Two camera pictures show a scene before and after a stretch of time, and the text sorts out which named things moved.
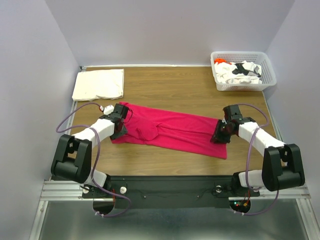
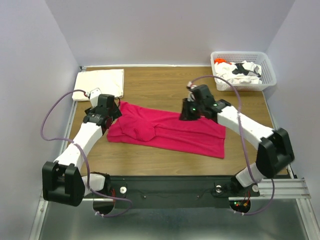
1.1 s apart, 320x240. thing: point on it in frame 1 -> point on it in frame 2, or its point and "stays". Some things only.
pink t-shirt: (170, 131) stays
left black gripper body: (119, 133) -> (115, 113)
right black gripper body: (221, 132) -> (192, 110)
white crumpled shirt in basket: (224, 72) stays
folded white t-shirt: (97, 84) stays
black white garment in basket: (240, 69) stays
